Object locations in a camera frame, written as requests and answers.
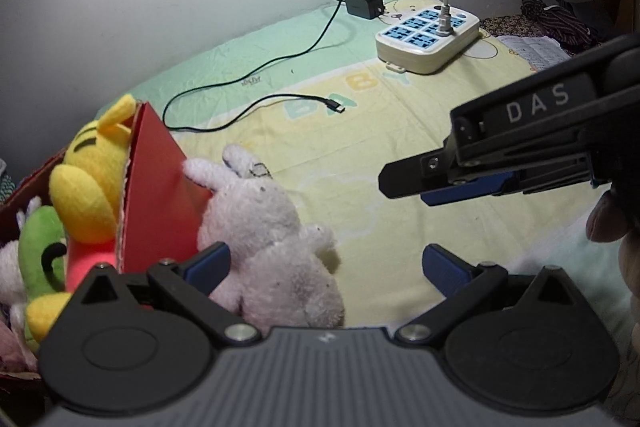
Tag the green plush toy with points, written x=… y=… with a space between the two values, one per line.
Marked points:
x=42 y=256

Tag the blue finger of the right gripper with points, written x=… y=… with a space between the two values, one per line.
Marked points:
x=486 y=185

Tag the brown patterned cloth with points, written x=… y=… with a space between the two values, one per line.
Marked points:
x=509 y=25

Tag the dark striped cloth bundle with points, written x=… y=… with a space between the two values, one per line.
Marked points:
x=576 y=26

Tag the person's right hand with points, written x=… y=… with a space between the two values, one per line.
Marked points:
x=616 y=218

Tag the yellow tiger plush pink shirt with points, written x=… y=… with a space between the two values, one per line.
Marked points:
x=86 y=192

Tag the baby print bed sheet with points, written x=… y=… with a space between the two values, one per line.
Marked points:
x=309 y=97

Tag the black power adapter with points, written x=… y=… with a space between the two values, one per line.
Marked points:
x=367 y=9

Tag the red cardboard box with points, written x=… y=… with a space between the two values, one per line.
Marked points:
x=161 y=209

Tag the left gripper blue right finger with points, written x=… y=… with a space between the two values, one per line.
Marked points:
x=445 y=270

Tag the white power strip blue sockets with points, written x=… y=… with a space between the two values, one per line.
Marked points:
x=411 y=42

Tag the pink-mauve plush bunny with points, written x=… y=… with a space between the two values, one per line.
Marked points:
x=18 y=349

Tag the white bunny blue plaid ears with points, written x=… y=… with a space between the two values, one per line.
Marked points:
x=278 y=276

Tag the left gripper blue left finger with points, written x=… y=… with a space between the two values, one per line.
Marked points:
x=208 y=268

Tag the white plush with black limbs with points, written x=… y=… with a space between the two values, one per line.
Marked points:
x=12 y=286

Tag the open printed booklet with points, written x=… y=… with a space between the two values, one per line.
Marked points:
x=539 y=52

